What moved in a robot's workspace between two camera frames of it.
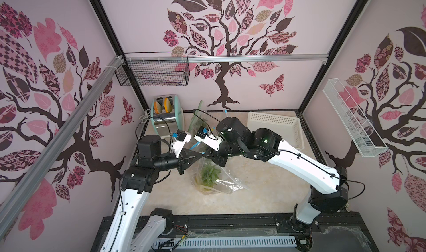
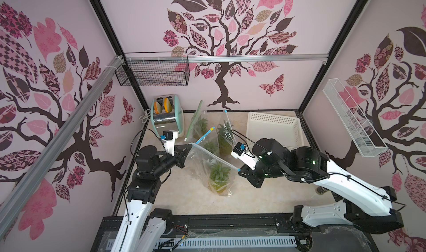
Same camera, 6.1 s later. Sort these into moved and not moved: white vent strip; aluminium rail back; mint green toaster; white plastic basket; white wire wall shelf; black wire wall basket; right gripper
Moved: right gripper
Not moved: aluminium rail back; black wire wall basket; mint green toaster; white plastic basket; white vent strip; white wire wall shelf
